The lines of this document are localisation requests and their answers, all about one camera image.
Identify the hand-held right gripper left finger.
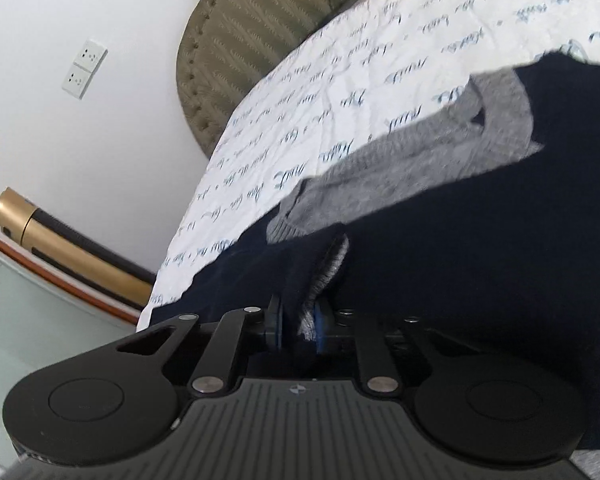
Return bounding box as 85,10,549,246
115,294,285,397

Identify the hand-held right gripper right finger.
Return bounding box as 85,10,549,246
313,299,481,397

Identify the grey knitted sock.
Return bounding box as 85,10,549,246
137,52,600,480

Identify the gold and black cylindrical appliance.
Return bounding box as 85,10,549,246
0,187,156,308

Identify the white script-printed blanket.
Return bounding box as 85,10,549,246
135,0,600,331

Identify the brown-framed glass panel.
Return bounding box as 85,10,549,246
0,225,141,466

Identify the olive upholstered headboard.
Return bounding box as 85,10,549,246
172,0,396,161

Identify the white wall socket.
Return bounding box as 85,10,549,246
61,65,93,98
74,39,108,72

